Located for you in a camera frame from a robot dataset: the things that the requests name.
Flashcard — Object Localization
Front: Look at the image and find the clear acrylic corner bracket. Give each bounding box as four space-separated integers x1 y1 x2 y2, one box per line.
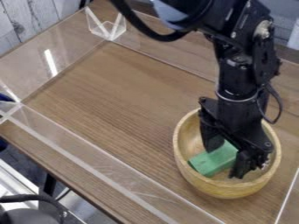
84 7 127 41

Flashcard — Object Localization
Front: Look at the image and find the brown wooden bowl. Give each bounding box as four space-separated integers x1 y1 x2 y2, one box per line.
172 109 282 200

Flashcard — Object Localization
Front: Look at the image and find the blue object at edge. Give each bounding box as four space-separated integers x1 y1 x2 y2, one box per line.
0 93 15 102

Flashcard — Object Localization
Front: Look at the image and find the black table leg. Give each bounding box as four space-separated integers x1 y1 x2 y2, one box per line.
43 174 58 196

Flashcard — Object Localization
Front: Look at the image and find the clear acrylic tray wall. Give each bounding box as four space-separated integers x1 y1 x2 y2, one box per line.
0 86 224 224

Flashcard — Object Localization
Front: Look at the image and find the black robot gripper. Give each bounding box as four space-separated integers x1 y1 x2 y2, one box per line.
199 92 274 179

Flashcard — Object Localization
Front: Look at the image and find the black cable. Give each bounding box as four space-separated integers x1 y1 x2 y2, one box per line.
0 194 66 224

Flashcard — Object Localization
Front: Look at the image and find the green rectangular block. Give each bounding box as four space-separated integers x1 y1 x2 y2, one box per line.
188 141 238 178

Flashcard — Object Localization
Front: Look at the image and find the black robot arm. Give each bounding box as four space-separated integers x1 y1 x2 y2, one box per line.
110 0 282 179

